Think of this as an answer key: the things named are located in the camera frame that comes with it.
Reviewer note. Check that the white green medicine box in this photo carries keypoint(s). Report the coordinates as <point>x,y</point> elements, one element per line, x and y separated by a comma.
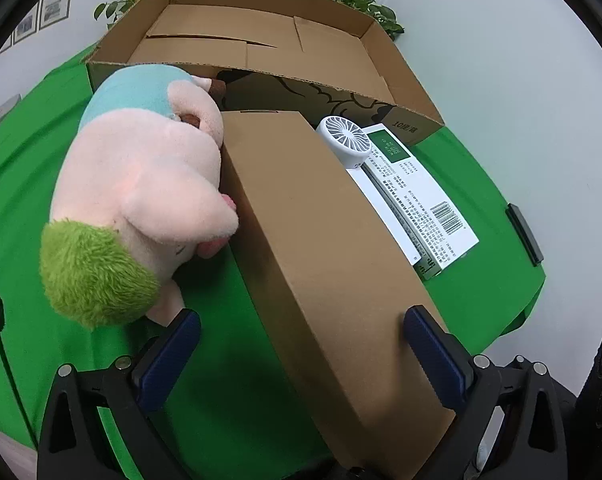
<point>421,200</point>

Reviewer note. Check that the pink plush pig toy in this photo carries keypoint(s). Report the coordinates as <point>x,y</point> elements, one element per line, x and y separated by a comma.
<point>146,175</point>

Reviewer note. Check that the white handheld fan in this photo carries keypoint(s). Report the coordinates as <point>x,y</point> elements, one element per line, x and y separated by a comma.
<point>343,135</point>

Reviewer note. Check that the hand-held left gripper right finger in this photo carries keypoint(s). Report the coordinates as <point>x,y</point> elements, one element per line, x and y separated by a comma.
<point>437,356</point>

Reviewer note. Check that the group of framed wall pictures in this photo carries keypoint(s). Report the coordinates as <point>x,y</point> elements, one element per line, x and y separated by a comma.
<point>56,7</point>

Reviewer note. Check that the large cardboard box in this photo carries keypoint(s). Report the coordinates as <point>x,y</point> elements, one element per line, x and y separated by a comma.
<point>206,25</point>

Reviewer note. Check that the small black flat device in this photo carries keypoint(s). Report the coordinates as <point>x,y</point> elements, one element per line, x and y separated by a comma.
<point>526,235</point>

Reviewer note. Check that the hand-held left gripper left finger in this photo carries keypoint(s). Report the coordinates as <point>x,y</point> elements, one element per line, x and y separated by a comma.
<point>173,356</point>

